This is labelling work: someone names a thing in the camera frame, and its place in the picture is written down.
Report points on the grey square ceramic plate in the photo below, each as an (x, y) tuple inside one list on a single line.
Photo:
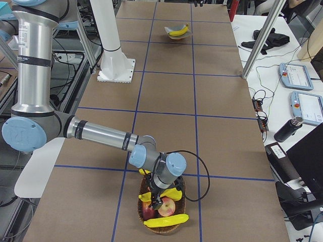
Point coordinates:
[(168, 29)]

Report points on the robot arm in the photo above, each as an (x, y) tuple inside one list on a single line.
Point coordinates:
[(34, 122)]

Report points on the yellow banana front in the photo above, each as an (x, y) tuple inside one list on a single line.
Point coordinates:
[(167, 221)]

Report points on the yellow banana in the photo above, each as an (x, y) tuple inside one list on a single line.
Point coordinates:
[(179, 32), (167, 221), (146, 197), (144, 171)]

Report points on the wicker basket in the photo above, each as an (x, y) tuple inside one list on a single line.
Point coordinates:
[(180, 209)]

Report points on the white chair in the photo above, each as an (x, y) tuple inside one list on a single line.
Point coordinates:
[(34, 177)]

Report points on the black box with label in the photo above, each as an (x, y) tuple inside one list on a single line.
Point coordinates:
[(281, 162)]

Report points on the pink apple front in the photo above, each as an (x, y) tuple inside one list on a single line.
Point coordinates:
[(168, 207)]

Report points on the black monitor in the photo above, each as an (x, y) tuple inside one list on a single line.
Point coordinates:
[(306, 157)]

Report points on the teach pendant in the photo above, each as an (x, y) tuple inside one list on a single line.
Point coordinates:
[(295, 77), (308, 106)]

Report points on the yellow banana back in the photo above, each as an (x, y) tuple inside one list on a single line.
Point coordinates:
[(144, 171)]

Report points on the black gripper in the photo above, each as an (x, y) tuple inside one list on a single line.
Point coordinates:
[(155, 193)]

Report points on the teach pendant far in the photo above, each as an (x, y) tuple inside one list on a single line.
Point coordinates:
[(295, 77)]

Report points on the black bottle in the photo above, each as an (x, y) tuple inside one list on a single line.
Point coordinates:
[(288, 129)]

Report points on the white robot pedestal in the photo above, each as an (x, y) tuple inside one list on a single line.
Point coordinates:
[(114, 65)]

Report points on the teach pendant near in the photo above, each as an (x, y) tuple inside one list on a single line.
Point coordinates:
[(308, 106)]

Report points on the yellow starfruit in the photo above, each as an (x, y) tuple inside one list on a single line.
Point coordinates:
[(173, 194)]

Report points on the brown table mat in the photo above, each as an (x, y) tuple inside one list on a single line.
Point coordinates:
[(188, 95)]

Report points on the black cloth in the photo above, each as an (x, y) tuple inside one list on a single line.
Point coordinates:
[(273, 40)]

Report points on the aluminium frame post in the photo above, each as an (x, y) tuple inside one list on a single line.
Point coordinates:
[(263, 35)]

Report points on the red mango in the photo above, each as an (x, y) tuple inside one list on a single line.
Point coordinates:
[(147, 211)]

